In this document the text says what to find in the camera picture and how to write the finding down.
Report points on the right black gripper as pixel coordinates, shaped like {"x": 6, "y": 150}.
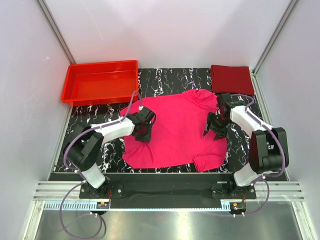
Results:
{"x": 220, "y": 132}

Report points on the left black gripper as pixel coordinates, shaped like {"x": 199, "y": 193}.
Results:
{"x": 147, "y": 137}

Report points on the bright pink t-shirt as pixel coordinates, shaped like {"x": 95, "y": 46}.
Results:
{"x": 177, "y": 136}

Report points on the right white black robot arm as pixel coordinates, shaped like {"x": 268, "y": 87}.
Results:
{"x": 268, "y": 147}

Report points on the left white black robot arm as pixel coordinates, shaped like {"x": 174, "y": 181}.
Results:
{"x": 84, "y": 145}

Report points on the folded dark red t-shirt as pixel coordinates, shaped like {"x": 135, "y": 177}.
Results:
{"x": 231, "y": 79}

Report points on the red plastic bin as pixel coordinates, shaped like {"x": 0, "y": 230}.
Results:
{"x": 100, "y": 83}

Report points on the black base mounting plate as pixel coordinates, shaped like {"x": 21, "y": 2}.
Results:
{"x": 166, "y": 189}

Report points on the right aluminium frame post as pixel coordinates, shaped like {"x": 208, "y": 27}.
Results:
{"x": 275, "y": 35}

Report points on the aluminium frame post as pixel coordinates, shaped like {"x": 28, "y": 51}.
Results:
{"x": 275, "y": 35}
{"x": 56, "y": 31}

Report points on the white slotted cable duct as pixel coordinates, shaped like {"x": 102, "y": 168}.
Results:
{"x": 100, "y": 206}

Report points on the left aluminium frame post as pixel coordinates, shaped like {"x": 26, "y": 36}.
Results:
{"x": 56, "y": 31}

